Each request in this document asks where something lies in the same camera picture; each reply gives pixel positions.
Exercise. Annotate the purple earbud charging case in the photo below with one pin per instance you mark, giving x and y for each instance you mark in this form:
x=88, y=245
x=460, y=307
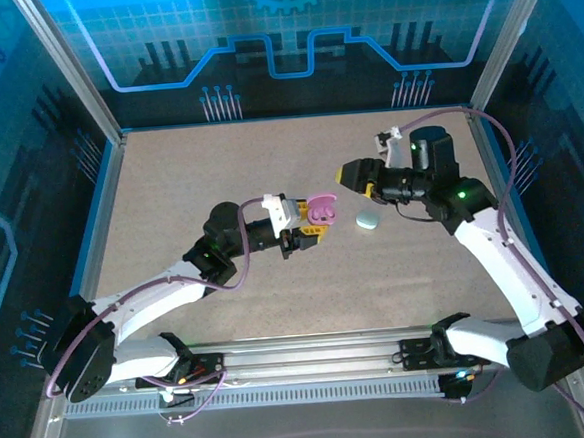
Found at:
x=317, y=216

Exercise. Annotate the pale green earbud charging case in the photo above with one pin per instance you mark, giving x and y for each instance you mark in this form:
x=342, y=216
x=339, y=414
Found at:
x=367, y=220

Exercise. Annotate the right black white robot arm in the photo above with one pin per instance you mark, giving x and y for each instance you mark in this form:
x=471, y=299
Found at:
x=505, y=264

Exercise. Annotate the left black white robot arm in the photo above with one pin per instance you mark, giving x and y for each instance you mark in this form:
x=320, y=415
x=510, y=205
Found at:
x=142, y=299

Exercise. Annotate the black controller box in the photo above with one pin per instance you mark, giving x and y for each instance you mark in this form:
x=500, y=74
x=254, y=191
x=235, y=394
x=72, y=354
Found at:
x=454, y=390

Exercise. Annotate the grey metal shelf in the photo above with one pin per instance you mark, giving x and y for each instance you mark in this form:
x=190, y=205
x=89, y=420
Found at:
x=312, y=433

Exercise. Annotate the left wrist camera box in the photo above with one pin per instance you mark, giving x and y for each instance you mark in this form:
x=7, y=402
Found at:
x=284, y=210

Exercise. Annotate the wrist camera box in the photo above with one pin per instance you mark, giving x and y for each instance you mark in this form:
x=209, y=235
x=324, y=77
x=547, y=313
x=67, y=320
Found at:
x=393, y=149
x=284, y=210

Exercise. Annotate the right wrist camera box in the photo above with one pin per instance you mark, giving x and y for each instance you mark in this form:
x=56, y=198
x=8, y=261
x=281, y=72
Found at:
x=393, y=149

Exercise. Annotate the aluminium side rail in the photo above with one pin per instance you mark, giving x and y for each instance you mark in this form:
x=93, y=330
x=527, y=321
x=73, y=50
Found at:
x=108, y=192
x=493, y=165

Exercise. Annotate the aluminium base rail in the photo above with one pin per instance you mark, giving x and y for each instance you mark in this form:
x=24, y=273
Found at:
x=307, y=358

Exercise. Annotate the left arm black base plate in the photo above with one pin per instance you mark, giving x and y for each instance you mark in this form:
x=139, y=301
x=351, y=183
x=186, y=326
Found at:
x=207, y=365

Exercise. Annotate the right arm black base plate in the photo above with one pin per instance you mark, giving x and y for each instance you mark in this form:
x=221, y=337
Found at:
x=416, y=353

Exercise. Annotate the aluminium corner post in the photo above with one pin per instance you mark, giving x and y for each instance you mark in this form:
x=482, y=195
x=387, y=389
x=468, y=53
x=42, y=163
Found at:
x=78, y=78
x=505, y=38

